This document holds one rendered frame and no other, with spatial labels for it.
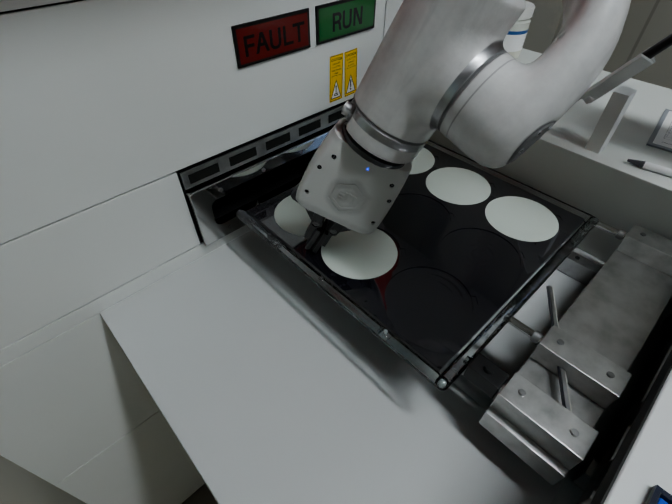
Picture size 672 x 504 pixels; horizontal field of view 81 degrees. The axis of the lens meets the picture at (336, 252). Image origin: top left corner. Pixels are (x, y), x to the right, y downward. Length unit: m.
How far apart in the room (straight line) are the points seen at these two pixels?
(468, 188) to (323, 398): 0.38
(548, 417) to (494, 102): 0.28
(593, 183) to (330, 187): 0.41
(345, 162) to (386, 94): 0.08
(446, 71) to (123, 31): 0.32
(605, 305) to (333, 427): 0.36
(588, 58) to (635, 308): 0.34
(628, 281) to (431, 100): 0.39
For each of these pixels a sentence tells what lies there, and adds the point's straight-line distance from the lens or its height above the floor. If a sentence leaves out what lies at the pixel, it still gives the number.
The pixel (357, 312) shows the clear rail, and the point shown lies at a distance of 0.45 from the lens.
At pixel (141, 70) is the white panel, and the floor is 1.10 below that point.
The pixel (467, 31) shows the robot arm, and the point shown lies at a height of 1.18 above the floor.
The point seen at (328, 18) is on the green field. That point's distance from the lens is 0.63.
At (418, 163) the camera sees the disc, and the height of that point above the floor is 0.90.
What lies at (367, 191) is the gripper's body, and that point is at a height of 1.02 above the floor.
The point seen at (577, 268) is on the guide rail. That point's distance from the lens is 0.67.
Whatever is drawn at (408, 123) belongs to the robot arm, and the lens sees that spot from 0.36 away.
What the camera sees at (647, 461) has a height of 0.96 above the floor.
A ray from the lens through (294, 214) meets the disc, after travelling 0.57.
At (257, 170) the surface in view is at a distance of 0.61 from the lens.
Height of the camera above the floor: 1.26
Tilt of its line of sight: 45 degrees down
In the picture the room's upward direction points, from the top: straight up
